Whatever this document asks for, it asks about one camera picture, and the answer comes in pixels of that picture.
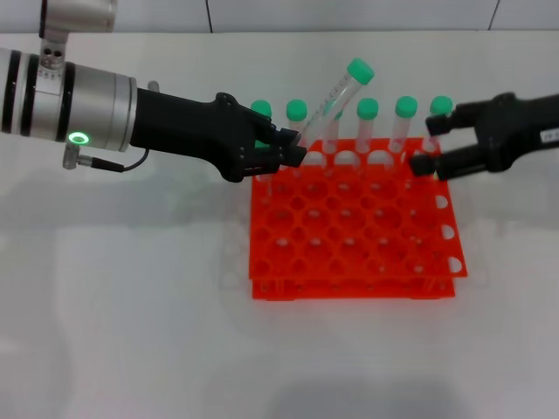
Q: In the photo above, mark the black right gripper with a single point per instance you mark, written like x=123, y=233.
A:
x=519, y=126

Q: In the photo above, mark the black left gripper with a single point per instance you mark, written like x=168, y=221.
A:
x=196, y=131

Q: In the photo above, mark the clear test tube green cap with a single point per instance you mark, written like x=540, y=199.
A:
x=297, y=109
x=262, y=144
x=406, y=107
x=360, y=71
x=367, y=108
x=441, y=104
x=330, y=139
x=262, y=106

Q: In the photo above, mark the orange plastic test tube rack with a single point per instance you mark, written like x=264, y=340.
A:
x=332, y=227

